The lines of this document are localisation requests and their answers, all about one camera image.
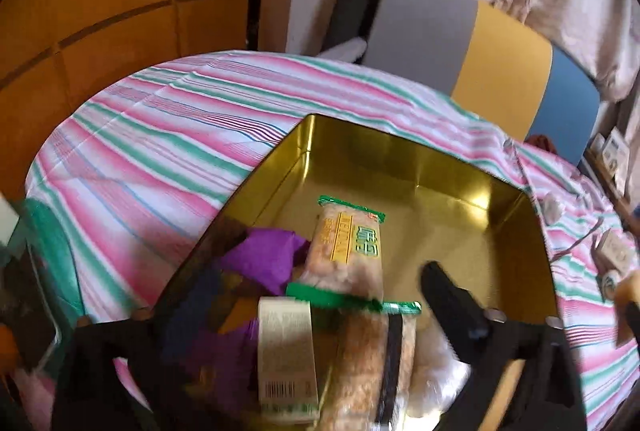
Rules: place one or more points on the purple snack packet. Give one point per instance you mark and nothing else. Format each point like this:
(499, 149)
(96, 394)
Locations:
(265, 256)

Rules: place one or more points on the clear plastic bag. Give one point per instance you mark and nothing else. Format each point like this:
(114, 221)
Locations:
(436, 378)

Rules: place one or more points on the beige cardboard box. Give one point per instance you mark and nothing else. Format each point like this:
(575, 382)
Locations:
(616, 251)

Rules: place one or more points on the striped tablecloth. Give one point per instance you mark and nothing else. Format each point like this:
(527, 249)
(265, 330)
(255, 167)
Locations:
(175, 121)

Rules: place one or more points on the gold tin box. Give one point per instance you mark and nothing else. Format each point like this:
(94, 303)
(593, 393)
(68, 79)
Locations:
(400, 191)

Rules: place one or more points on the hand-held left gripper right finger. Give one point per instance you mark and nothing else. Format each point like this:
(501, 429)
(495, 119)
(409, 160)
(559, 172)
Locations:
(452, 306)

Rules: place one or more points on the crumpled white plastic wrap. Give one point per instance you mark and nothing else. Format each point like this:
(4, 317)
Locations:
(552, 209)

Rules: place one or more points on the cracker packet with black stripe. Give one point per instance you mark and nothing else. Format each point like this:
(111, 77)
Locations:
(360, 361)

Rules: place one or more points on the grey yellow blue chair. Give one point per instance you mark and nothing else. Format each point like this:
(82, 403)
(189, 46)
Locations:
(500, 61)

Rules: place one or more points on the cracker packet with yellow label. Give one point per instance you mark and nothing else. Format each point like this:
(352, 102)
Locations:
(345, 256)

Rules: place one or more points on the white blue card box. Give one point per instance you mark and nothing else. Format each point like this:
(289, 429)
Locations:
(612, 156)

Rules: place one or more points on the small white green box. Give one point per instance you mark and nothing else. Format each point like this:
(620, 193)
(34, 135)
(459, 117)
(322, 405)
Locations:
(286, 346)

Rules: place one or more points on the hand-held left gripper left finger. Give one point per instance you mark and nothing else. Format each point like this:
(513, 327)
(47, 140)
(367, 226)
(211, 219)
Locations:
(192, 306)

